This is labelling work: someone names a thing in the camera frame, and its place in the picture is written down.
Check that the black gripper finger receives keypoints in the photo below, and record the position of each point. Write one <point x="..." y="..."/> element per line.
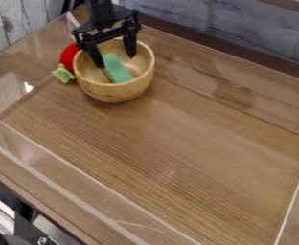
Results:
<point x="129" y="43"/>
<point x="93" y="51"/>

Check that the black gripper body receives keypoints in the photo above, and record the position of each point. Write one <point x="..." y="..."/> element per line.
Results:
<point x="107" y="24"/>

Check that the green rectangular stick block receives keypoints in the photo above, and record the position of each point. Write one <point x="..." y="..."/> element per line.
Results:
<point x="115" y="69"/>

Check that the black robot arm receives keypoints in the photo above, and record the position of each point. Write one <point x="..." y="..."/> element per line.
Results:
<point x="109" y="22"/>

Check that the brown wooden bowl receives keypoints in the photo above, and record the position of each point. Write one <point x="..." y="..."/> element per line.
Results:
<point x="93" y="81"/>

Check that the red plush tomato toy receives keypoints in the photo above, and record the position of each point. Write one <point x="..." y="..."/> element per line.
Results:
<point x="64" y="73"/>

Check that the clear acrylic table barrier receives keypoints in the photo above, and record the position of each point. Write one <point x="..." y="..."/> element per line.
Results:
<point x="156" y="176"/>

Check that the clear acrylic corner bracket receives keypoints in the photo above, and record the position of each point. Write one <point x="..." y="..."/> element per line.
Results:
<point x="72" y="23"/>

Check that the black table clamp mount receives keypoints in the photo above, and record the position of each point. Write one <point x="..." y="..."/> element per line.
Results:
<point x="25" y="229"/>

